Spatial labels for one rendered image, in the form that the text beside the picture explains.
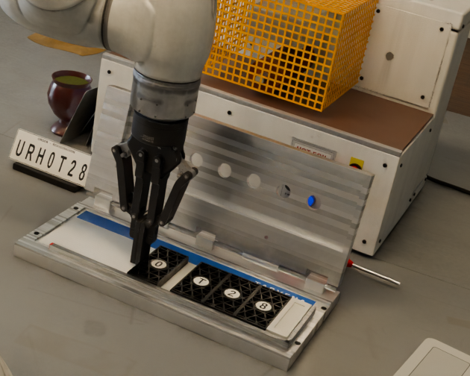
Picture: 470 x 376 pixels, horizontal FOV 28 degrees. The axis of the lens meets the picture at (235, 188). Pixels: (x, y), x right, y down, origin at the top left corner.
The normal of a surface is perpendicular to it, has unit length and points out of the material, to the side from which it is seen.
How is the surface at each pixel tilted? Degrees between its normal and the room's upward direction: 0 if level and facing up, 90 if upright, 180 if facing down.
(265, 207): 78
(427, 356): 0
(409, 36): 90
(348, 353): 0
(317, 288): 90
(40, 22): 128
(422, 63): 90
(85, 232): 0
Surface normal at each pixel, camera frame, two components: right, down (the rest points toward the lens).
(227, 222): -0.37, 0.15
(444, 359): 0.17, -0.88
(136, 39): -0.38, 0.42
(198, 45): 0.62, 0.46
